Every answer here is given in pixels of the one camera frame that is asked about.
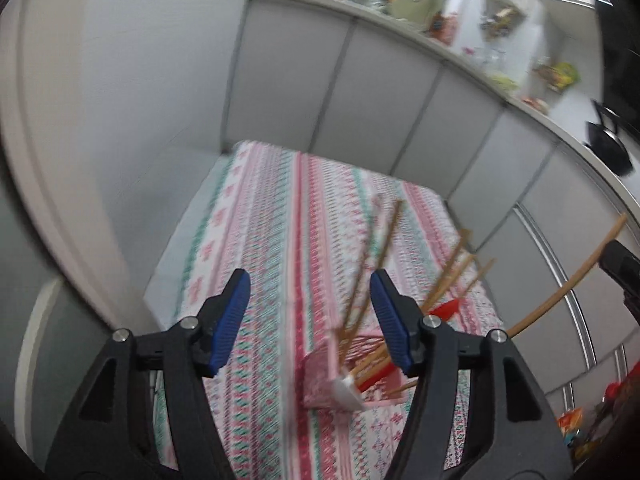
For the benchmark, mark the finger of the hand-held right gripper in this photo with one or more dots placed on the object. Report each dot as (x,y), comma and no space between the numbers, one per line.
(622,265)

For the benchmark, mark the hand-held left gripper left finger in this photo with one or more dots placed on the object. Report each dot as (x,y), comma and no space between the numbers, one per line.
(231,320)

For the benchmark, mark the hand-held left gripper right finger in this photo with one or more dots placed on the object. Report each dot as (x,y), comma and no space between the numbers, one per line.
(392,320)

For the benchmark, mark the red plastic spoon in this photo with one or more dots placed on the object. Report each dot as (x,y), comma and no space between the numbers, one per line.
(446,310)

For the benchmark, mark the pink utensil holder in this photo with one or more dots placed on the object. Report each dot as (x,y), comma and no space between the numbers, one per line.
(317,375)

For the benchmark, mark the patterned striped tablecloth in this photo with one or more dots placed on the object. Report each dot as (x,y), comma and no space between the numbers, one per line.
(270,220)

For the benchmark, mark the red and orange clutter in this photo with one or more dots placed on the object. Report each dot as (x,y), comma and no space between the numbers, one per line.
(590,420)

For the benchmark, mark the colourful packet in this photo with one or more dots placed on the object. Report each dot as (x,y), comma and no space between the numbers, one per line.
(562,75)

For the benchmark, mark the grey cabinet row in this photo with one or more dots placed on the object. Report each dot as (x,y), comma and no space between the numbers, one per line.
(380,90)

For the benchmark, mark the white wall shelf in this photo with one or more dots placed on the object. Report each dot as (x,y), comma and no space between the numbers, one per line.
(505,5)

